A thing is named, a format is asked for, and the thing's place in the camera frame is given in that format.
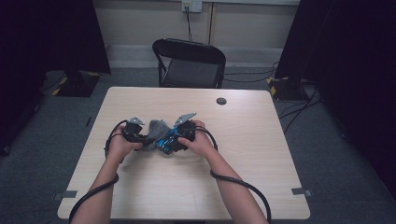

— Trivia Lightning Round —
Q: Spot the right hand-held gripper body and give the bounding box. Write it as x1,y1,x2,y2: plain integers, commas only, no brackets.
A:
173,112,198,147

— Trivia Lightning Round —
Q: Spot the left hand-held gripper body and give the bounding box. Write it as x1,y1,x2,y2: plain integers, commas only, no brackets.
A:
121,116,148,145

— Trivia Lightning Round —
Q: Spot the grey towel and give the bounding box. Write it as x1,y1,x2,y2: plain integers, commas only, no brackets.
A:
141,119,172,152

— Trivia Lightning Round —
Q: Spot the blue toy car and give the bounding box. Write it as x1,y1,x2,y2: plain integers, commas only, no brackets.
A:
155,126,185,156

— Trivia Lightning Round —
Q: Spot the person's left hand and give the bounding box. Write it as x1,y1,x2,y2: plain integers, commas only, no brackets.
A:
106,125,145,163

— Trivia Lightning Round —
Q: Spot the person's right hand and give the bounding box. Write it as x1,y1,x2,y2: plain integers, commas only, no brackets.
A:
177,119,219,161

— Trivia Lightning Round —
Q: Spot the black folding chair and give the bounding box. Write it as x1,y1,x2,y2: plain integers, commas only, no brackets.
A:
151,37,227,90

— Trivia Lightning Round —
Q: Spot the black yellow-striped stand base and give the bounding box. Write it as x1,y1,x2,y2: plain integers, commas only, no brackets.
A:
265,76,310,103
50,69,103,98

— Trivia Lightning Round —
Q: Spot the grey tape strip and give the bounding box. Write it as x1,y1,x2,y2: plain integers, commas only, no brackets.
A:
290,187,314,198
52,189,78,202

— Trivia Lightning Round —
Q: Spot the black curtain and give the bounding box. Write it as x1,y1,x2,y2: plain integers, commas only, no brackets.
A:
275,0,396,200
0,0,112,157

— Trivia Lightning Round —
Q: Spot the left hand-held gripper cable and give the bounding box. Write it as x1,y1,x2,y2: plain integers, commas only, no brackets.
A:
68,119,129,224

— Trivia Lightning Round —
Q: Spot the hand-held gripper cable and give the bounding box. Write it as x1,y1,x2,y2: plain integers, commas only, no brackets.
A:
189,125,273,224
68,119,129,224

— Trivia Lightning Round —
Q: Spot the right hand-held gripper cable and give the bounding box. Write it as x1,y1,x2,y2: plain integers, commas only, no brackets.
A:
189,125,273,224

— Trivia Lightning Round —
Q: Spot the black socket cable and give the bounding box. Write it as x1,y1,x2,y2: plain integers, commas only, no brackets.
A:
185,6,193,42

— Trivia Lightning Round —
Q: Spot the black floor cable bundle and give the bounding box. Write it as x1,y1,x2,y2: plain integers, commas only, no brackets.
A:
277,83,324,135

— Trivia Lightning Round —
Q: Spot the white wall socket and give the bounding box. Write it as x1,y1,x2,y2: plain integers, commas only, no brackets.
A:
181,0,204,14

